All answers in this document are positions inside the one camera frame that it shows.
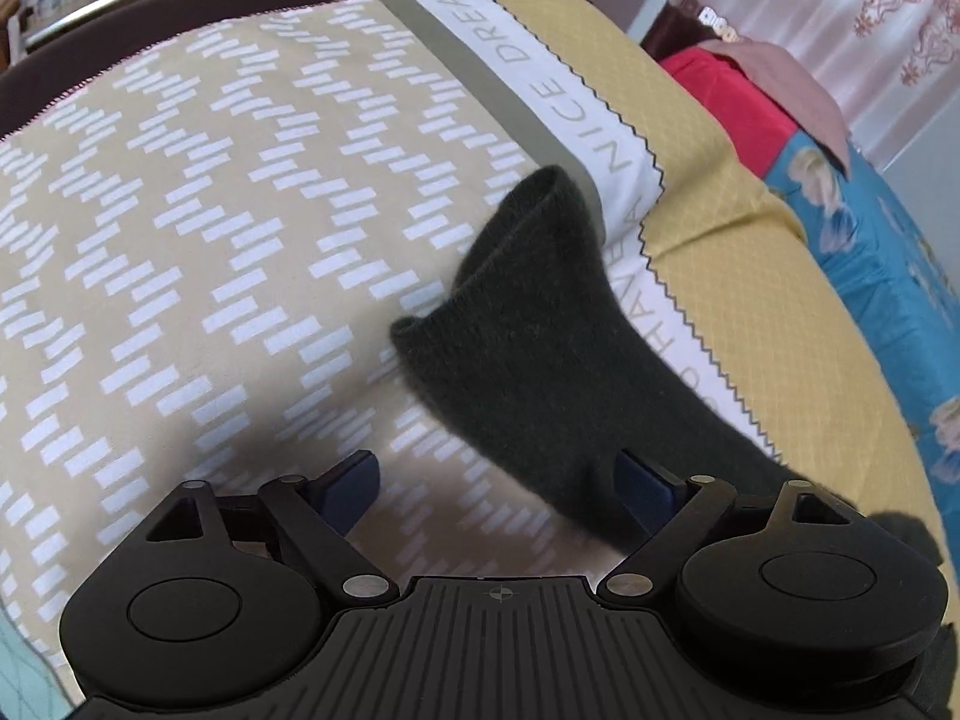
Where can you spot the patterned white curtain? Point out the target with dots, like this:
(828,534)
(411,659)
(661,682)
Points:
(891,65)

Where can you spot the pink folded blanket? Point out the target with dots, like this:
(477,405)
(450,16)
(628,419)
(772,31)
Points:
(777,74)

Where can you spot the red sheet under quilt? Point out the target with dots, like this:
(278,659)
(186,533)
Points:
(759,129)

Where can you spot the yellow patterned bed cover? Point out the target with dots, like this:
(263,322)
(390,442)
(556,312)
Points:
(205,244)

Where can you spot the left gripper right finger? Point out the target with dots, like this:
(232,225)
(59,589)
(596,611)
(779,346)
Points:
(677,517)

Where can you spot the dark green knit sweater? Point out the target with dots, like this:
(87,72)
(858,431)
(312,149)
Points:
(532,362)

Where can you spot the blue floral quilt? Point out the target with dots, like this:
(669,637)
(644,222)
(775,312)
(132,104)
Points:
(878,262)

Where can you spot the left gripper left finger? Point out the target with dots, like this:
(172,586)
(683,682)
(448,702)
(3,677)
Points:
(311,519)

